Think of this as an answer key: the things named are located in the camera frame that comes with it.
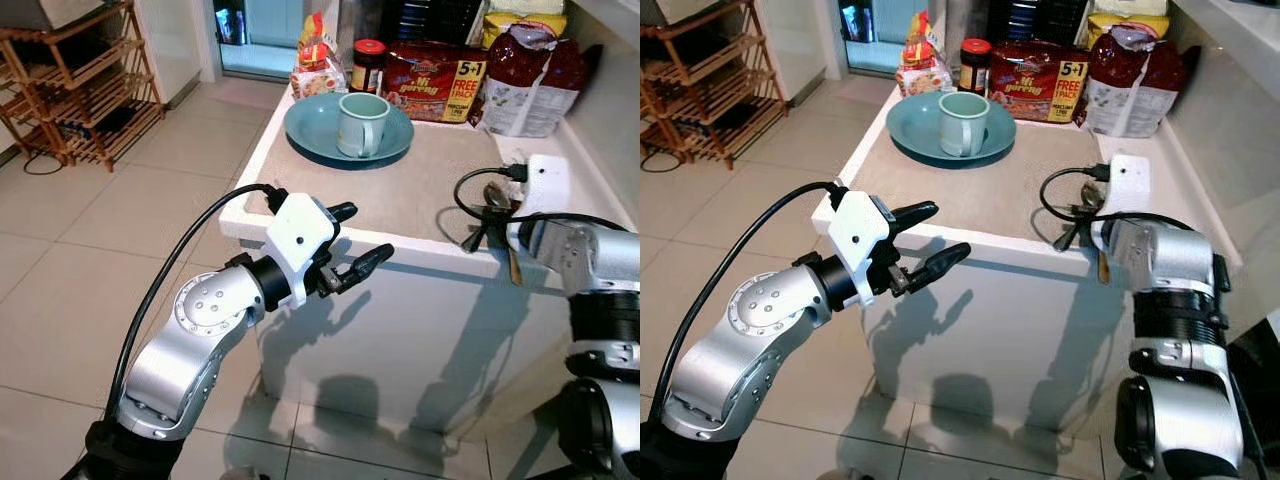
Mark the small yellow red snack pack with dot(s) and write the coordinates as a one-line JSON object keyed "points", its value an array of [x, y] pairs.
{"points": [[318, 65], [922, 65]]}

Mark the pale green mug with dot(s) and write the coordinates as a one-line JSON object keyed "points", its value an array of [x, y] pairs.
{"points": [[358, 130], [960, 130]]}

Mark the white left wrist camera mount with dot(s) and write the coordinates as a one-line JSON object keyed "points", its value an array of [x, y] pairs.
{"points": [[298, 235], [858, 232]]}

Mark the beige placemat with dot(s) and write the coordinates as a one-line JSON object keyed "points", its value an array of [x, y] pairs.
{"points": [[420, 190], [990, 190]]}

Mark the red instant noodle multipack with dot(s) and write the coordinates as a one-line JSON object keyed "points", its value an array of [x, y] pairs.
{"points": [[1030, 85], [425, 85]]}

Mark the white table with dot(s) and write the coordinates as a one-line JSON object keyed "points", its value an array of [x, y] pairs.
{"points": [[400, 330], [1000, 330]]}

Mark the wooden slatted shelf rack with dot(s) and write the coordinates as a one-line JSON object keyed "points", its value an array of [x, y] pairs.
{"points": [[715, 95], [90, 100]]}

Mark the red and white snack bag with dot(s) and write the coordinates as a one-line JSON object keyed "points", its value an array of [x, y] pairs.
{"points": [[1135, 80], [530, 80]]}

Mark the metal spoon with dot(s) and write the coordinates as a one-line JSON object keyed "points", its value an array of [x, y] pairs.
{"points": [[1086, 196], [497, 196]]}

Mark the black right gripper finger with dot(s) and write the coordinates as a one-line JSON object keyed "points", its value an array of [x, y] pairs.
{"points": [[488, 230], [1075, 232]]}

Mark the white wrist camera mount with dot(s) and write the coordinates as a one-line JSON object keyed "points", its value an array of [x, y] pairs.
{"points": [[298, 235], [1128, 185], [547, 185], [858, 232]]}

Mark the black slatted crate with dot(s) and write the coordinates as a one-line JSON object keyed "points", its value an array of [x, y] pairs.
{"points": [[430, 20], [1030, 18]]}

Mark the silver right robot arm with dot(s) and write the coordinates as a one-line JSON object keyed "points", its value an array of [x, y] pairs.
{"points": [[600, 260], [1175, 270]]}

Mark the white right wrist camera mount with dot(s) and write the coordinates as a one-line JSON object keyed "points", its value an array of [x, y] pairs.
{"points": [[547, 185], [1128, 185]]}

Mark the yellow bag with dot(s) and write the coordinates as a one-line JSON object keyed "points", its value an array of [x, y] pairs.
{"points": [[1105, 28], [500, 30]]}

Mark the teal round plate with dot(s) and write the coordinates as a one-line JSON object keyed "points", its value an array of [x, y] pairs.
{"points": [[310, 130], [910, 128]]}

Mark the glass door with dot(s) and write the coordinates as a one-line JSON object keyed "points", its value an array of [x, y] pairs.
{"points": [[885, 25], [270, 25]]}

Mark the grey box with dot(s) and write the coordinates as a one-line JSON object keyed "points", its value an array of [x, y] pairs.
{"points": [[670, 8], [50, 10]]}

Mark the dark jar with red lid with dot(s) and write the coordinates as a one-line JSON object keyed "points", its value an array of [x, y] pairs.
{"points": [[975, 68], [368, 68]]}

